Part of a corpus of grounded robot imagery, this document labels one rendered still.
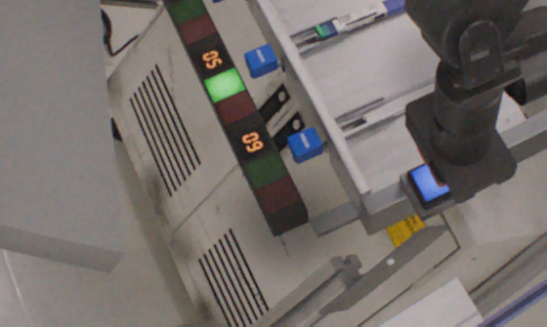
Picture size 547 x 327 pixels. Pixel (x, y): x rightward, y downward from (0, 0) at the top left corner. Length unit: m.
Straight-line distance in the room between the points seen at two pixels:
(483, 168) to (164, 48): 0.97
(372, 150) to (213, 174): 0.65
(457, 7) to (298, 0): 0.42
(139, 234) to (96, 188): 0.85
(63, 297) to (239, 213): 0.33
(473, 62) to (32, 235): 0.42
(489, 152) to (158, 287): 1.00
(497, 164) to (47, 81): 0.46
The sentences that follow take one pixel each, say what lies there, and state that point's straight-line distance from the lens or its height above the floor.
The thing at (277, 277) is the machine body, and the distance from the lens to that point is 1.50.
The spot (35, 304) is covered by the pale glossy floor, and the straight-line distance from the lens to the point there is 1.58.
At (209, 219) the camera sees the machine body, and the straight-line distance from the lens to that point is 1.61.
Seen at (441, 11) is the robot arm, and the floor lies 0.98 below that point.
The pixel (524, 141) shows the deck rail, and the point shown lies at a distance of 0.99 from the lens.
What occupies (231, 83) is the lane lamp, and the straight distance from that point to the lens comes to 1.04.
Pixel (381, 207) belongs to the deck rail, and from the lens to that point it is 0.95.
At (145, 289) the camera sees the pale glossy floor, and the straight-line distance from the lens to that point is 1.71.
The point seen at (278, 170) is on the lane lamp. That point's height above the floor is 0.67.
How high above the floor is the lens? 1.25
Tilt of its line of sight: 36 degrees down
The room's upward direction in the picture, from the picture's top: 44 degrees clockwise
